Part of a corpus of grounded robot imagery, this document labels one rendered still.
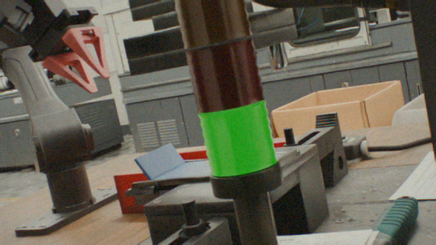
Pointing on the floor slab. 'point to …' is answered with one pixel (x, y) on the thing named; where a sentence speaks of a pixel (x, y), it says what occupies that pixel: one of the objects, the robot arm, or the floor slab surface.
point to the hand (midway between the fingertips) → (97, 80)
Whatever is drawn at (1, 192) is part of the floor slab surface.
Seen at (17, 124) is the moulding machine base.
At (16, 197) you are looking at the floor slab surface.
